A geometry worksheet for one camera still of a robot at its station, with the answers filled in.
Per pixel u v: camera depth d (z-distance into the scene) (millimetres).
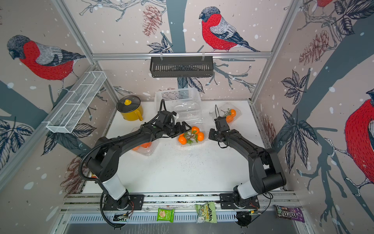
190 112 1034
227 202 726
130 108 1037
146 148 854
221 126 712
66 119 713
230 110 1080
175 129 783
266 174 438
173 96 1180
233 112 1070
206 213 698
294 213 691
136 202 729
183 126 796
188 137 957
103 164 468
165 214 695
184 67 1039
